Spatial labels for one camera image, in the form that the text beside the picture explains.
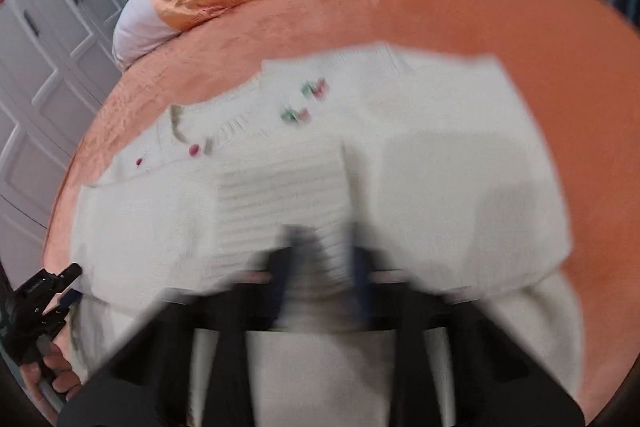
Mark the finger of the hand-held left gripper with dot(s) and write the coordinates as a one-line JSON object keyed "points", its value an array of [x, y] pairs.
{"points": [[66, 299], [67, 274]]}

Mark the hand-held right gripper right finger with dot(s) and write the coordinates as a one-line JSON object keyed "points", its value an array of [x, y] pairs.
{"points": [[361, 279]]}

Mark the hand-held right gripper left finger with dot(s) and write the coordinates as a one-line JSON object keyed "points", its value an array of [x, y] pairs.
{"points": [[281, 269]]}

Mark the cream knit sweater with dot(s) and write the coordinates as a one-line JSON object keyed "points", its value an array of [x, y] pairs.
{"points": [[350, 167]]}

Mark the person's left hand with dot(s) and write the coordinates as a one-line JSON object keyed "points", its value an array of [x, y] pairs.
{"points": [[55, 372]]}

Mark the white panelled wardrobe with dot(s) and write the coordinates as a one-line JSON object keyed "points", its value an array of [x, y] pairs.
{"points": [[45, 72]]}

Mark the orange fleece blanket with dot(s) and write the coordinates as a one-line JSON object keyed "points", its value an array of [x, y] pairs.
{"points": [[575, 107]]}

